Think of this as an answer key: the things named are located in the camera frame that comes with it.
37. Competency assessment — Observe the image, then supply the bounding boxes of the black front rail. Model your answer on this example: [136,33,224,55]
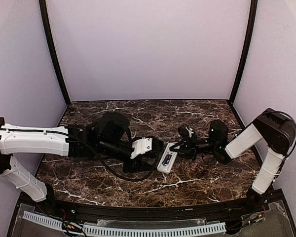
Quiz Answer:
[56,200,247,222]

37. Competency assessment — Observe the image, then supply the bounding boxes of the grey cable duct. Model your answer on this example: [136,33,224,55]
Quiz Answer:
[82,221,227,237]
[22,211,62,231]

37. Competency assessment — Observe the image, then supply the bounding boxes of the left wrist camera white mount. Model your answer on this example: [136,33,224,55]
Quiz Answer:
[130,137,152,159]

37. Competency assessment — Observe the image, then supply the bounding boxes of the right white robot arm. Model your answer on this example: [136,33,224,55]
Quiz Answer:
[169,108,296,212]

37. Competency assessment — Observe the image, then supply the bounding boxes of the right black frame post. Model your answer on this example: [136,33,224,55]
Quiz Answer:
[229,0,258,104]

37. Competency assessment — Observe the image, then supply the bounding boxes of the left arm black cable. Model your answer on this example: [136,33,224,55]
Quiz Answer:
[66,133,158,183]

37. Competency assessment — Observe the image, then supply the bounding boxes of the white remote control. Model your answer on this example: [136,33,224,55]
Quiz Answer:
[157,143,178,174]

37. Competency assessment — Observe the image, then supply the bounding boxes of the black frame post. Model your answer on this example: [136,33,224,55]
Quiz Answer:
[229,0,258,104]
[38,0,71,107]

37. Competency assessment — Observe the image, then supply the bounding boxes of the blue purple AAA battery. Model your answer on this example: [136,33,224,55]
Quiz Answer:
[162,154,171,166]

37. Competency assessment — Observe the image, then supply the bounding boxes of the left black frame post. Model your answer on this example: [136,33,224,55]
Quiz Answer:
[38,0,71,107]

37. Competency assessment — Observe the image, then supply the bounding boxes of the left grey cable duct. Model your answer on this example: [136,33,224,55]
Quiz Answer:
[22,211,62,231]

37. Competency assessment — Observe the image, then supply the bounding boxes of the centre grey cable duct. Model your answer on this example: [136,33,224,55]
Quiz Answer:
[82,221,227,237]

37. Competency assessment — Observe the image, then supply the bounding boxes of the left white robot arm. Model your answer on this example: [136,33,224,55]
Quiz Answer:
[0,112,164,203]

